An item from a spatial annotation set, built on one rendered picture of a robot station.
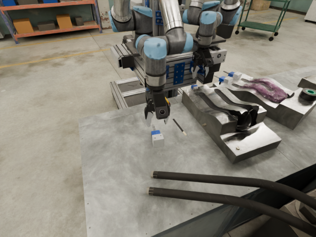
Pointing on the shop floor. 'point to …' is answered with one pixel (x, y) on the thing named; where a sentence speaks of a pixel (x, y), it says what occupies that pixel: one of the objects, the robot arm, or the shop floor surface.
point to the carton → (260, 5)
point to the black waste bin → (224, 31)
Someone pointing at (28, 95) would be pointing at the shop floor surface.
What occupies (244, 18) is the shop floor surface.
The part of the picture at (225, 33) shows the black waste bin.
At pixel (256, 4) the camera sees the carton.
